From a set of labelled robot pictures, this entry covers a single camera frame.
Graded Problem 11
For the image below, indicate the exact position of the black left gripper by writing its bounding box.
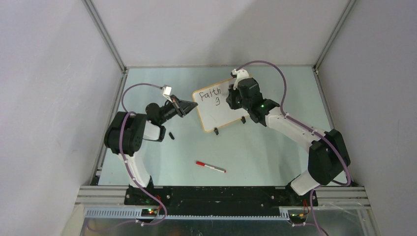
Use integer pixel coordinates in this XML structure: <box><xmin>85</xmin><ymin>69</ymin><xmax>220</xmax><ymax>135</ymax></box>
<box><xmin>158</xmin><ymin>94</ymin><xmax>197</xmax><ymax>124</ymax></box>

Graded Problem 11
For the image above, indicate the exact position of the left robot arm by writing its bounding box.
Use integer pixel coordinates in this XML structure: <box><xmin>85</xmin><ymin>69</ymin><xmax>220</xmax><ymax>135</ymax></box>
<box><xmin>104</xmin><ymin>95</ymin><xmax>198</xmax><ymax>205</ymax></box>

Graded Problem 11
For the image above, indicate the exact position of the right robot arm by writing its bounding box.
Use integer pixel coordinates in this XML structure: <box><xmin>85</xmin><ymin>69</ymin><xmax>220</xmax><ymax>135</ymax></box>
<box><xmin>226</xmin><ymin>78</ymin><xmax>351</xmax><ymax>206</ymax></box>

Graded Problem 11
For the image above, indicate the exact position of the red whiteboard marker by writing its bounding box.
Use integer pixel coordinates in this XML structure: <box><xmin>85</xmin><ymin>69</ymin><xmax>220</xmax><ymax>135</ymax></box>
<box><xmin>196</xmin><ymin>161</ymin><xmax>227</xmax><ymax>173</ymax></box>

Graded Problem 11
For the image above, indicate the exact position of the white whiteboard yellow frame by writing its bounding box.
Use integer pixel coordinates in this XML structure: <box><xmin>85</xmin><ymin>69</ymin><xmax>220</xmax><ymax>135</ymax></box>
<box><xmin>192</xmin><ymin>78</ymin><xmax>249</xmax><ymax>133</ymax></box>

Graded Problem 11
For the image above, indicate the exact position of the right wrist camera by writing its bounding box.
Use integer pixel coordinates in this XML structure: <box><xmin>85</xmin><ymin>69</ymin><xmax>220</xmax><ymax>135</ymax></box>
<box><xmin>231</xmin><ymin>69</ymin><xmax>251</xmax><ymax>90</ymax></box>

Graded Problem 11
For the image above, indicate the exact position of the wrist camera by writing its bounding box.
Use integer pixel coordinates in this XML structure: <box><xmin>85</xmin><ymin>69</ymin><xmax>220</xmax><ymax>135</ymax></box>
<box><xmin>162</xmin><ymin>85</ymin><xmax>172</xmax><ymax>102</ymax></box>
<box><xmin>231</xmin><ymin>69</ymin><xmax>251</xmax><ymax>90</ymax></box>

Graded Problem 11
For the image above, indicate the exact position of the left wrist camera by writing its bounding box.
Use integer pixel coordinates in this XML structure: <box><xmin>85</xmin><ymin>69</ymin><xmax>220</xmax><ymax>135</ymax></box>
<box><xmin>162</xmin><ymin>85</ymin><xmax>172</xmax><ymax>102</ymax></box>

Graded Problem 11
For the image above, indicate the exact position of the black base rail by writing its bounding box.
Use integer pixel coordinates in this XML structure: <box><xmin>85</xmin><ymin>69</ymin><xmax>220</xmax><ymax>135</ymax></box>
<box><xmin>124</xmin><ymin>186</ymin><xmax>318</xmax><ymax>217</ymax></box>

